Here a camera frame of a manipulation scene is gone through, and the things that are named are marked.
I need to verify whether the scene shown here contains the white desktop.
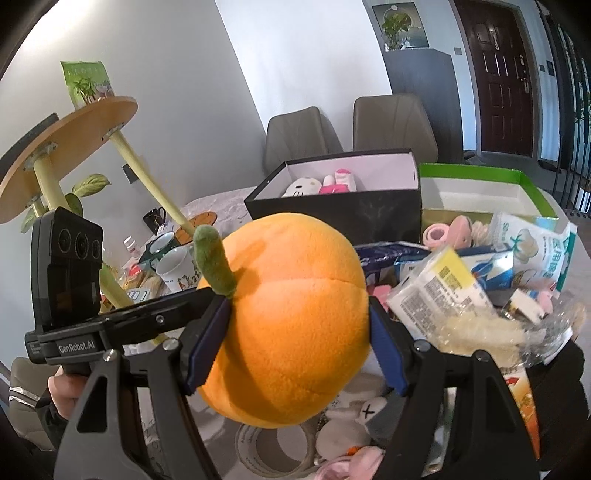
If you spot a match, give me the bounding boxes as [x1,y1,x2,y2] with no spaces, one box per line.
[99,185,589,480]

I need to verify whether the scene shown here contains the person's left forearm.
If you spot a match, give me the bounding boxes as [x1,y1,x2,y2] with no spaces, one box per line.
[32,392,70,450]

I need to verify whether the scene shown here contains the blue plastic packet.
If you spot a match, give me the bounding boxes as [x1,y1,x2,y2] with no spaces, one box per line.
[355,242,432,282]

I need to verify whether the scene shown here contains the dark flat box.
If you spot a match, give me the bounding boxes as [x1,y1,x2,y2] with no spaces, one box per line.
[0,113,61,171]

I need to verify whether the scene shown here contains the wooden coaster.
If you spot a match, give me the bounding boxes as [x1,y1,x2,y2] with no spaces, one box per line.
[173,211,218,245]

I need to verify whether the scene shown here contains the black mug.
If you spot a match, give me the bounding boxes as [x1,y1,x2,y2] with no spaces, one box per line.
[142,207,167,236]

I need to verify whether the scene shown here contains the white packet yellow label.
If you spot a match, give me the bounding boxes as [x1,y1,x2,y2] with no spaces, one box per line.
[385,247,498,340]

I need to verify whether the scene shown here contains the white printed mug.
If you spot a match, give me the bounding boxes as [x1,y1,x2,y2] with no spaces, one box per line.
[156,244,204,294]

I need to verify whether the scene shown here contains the small white box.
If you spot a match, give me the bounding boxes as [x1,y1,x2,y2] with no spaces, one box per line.
[501,288,550,324]

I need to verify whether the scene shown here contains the white green packet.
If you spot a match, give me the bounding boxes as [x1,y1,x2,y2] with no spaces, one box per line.
[488,211,579,292]

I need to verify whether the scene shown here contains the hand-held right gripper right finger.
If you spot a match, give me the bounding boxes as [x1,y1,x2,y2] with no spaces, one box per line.
[367,298,541,480]

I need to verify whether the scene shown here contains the clear tape roll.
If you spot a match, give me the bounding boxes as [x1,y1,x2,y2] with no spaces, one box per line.
[235,418,319,475]

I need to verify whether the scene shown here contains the orange plush fruit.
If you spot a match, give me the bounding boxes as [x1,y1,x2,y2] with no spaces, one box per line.
[193,213,372,429]

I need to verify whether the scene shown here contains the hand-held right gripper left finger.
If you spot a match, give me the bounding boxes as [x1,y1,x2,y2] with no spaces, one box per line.
[54,295,234,480]

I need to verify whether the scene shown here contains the green printed card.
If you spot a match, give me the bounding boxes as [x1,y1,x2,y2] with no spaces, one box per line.
[60,60,116,109]

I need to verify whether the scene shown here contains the white cat plush pink dress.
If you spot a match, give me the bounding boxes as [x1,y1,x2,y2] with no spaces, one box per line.
[283,168,358,198]

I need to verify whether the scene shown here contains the person's left hand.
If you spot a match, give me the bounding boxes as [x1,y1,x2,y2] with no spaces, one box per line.
[46,373,88,421]

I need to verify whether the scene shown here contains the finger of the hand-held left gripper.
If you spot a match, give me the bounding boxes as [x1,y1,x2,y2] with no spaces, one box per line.
[99,286,220,344]

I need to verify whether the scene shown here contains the pile of snack packets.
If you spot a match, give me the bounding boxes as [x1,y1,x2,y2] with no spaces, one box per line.
[99,263,162,308]

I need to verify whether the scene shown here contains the small pink plush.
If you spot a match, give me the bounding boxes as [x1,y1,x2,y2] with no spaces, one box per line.
[318,445,385,480]

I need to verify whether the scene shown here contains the pink hair tie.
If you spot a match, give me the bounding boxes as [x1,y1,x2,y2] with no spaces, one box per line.
[421,223,451,249]

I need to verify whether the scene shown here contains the grey striped fabric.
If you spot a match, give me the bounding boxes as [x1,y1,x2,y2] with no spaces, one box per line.
[7,357,56,450]

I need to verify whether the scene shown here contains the green leafy plant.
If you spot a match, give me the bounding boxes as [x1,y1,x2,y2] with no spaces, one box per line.
[21,173,112,232]

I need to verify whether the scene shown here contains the black cardboard box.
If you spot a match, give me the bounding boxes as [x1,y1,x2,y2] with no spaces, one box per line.
[244,148,423,238]

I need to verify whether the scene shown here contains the grey dining chair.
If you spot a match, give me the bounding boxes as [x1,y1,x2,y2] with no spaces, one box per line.
[264,106,345,174]
[353,93,438,163]

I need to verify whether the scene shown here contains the small potted plant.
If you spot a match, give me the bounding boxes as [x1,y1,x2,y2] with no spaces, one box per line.
[381,13,411,51]

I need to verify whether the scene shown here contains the black pole room divider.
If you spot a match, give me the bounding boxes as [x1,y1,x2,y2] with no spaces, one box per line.
[538,0,591,217]

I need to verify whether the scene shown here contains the green mug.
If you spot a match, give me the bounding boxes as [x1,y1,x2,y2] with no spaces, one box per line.
[139,231,181,268]

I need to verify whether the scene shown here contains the pink round puff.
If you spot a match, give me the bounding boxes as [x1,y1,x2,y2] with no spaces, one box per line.
[447,215,474,249]

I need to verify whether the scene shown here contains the green cardboard box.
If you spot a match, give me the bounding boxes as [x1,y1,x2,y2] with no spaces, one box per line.
[418,162,559,245]

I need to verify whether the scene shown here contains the brown door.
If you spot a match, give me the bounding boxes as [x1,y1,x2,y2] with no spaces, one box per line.
[452,0,543,158]

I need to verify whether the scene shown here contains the white grey plush toy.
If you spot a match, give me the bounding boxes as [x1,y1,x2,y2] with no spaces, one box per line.
[316,371,411,460]

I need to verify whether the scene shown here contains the clear bag yellow contents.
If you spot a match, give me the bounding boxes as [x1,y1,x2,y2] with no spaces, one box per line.
[434,288,587,367]

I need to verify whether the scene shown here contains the dark cabinet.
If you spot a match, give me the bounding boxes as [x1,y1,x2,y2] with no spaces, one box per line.
[385,48,465,153]

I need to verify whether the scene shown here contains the round wooden stand yellow legs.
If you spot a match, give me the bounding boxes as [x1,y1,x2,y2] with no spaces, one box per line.
[0,96,199,308]

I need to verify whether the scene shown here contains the framed picture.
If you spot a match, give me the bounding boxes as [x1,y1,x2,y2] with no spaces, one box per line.
[372,2,430,51]

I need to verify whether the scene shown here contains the black bag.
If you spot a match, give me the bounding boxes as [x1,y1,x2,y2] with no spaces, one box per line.
[524,339,589,467]

